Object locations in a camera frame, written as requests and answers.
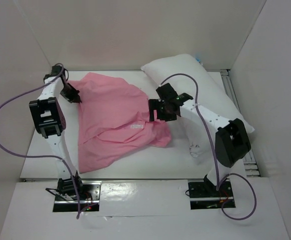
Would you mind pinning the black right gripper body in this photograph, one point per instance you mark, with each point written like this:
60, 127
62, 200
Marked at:
153, 110

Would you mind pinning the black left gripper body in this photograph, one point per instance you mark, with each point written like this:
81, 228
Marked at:
69, 92

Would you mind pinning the white pillow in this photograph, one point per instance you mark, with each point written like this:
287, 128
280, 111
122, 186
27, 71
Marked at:
210, 96

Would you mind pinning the pink fabric pillowcase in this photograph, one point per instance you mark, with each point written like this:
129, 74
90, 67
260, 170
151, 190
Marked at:
113, 121

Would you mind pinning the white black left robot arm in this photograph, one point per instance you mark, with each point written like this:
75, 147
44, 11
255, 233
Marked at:
50, 122

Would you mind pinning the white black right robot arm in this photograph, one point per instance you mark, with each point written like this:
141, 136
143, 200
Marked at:
227, 139

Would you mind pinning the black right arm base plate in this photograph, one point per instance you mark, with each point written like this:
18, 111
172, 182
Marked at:
202, 197

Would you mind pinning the aluminium table edge rail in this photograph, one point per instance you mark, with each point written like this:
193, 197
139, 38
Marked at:
22, 179

